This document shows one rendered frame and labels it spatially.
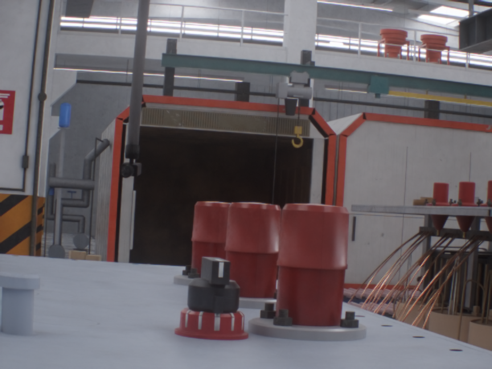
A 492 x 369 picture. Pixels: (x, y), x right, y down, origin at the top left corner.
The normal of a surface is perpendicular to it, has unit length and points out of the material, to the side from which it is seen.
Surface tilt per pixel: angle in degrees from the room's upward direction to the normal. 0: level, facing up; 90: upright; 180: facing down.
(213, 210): 89
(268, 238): 89
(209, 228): 89
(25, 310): 90
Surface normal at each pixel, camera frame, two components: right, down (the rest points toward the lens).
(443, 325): -0.84, -0.07
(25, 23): 0.17, -0.01
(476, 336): -0.97, -0.07
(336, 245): 0.58, 0.00
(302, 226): -0.44, -0.07
